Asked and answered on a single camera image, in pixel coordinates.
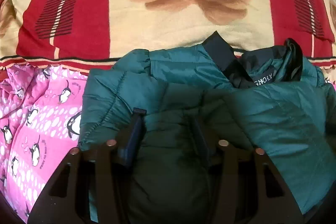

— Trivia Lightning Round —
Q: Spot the green puffer jacket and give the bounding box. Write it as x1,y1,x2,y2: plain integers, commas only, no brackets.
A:
79,33,335,223

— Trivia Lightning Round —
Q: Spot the red rose patterned blanket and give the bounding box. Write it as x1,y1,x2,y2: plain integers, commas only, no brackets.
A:
1,0,335,73

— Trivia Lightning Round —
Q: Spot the pink penguin bedsheet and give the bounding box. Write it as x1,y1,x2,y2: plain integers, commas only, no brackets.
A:
1,65,87,222

